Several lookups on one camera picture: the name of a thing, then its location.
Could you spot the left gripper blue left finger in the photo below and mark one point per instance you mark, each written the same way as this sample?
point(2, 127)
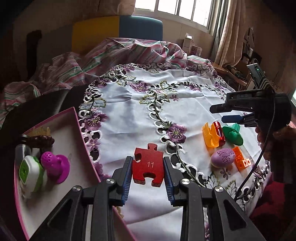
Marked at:
point(122, 177)

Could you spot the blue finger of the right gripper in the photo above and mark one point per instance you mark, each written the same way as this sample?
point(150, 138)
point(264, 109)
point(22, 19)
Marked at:
point(235, 118)
point(220, 108)

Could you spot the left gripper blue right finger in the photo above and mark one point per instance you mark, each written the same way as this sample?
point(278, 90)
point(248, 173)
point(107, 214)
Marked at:
point(172, 179)

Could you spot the green plastic funnel toy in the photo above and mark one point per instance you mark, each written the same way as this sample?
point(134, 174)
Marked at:
point(232, 134)

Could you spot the red glossy cylinder bottle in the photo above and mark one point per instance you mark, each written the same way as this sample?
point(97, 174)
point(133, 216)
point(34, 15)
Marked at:
point(219, 131)

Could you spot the orange plastic comb piece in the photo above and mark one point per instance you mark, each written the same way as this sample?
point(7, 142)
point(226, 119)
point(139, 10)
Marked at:
point(210, 135)

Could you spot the red wooden puzzle piece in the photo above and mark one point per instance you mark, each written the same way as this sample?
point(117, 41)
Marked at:
point(148, 163)

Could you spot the purple patterned egg toy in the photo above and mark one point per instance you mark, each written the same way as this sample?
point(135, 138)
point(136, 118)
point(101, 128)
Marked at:
point(223, 158)

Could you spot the orange perforated block toy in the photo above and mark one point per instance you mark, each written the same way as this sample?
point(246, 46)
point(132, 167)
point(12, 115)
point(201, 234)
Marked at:
point(240, 162)

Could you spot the magenta perforated bird toy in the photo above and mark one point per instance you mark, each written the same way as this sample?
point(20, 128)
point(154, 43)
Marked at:
point(57, 167)

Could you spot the person's right hand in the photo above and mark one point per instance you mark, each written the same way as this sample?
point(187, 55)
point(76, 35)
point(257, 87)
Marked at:
point(282, 141)

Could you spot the beige window curtain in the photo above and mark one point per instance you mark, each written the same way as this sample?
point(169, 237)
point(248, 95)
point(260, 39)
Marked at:
point(229, 30)

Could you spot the white embroidered floral tablecloth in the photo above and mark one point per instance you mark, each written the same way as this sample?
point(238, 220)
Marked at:
point(130, 106)

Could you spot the white cardboard boxes on sill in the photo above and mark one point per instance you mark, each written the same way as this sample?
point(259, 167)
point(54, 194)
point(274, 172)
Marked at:
point(189, 47)

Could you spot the pink shallow tray box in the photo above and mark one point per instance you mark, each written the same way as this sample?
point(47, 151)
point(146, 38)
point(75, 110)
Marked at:
point(59, 195)

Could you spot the green white plug-in device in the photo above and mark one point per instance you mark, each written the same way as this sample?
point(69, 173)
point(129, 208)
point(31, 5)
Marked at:
point(33, 176)

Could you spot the dark maroon flower dish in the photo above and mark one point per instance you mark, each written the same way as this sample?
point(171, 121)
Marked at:
point(40, 141)

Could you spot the beige plastic comb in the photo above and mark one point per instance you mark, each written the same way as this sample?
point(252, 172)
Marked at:
point(40, 131)

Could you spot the pink striped bed sheet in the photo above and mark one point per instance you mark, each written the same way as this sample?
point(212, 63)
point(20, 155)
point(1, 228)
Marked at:
point(70, 69)

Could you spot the multicolour chair backrest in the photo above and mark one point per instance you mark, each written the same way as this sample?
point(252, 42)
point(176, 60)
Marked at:
point(87, 34)

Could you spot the camera with lit screen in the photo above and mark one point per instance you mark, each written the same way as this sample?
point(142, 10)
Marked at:
point(261, 83)

